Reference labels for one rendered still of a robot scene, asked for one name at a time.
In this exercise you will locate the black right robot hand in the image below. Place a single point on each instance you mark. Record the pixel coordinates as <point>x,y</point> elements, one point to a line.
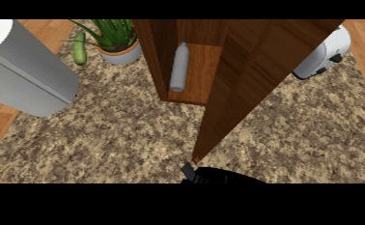
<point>216,175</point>

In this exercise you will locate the brown wooden cabinet door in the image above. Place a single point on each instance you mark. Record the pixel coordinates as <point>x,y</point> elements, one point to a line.
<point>256,74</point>

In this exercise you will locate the clear plastic water bottle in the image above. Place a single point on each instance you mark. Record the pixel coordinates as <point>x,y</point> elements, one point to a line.
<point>179,68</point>

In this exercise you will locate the brown wooden cabinet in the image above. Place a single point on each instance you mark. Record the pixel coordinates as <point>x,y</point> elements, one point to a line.
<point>185,58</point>

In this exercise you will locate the white toaster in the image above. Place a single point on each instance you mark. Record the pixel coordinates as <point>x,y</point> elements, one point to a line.
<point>323,55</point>

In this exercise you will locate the green potted plant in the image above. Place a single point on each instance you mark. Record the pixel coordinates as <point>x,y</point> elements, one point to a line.
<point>116,40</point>

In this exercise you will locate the green cucumber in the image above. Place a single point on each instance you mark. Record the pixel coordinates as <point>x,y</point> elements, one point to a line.
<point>79,50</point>

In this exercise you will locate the grey rounded appliance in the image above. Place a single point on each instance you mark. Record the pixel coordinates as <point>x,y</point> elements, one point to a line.
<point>32,74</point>

